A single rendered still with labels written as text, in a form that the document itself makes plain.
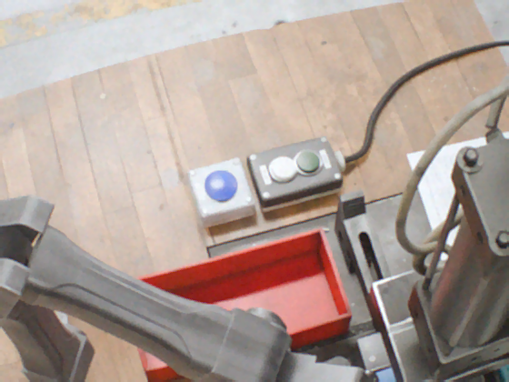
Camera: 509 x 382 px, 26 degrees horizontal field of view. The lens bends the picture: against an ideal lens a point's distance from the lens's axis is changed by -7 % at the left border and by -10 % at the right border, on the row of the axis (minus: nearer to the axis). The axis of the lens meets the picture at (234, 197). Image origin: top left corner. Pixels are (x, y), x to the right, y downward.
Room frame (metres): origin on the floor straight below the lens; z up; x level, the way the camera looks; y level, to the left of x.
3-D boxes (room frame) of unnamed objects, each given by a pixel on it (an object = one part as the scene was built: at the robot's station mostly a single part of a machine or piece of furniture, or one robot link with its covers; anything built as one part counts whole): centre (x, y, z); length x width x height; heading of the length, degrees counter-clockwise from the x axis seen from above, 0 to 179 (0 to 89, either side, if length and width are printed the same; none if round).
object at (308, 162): (0.72, -0.09, 0.93); 0.03 x 0.03 x 0.02
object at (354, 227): (0.55, -0.16, 0.95); 0.15 x 0.03 x 0.10; 17
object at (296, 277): (0.52, 0.00, 0.93); 0.25 x 0.12 x 0.06; 107
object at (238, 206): (0.68, 0.02, 0.90); 0.07 x 0.07 x 0.06; 17
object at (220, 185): (0.68, 0.02, 0.93); 0.04 x 0.04 x 0.02
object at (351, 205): (0.61, -0.15, 0.95); 0.06 x 0.03 x 0.09; 17
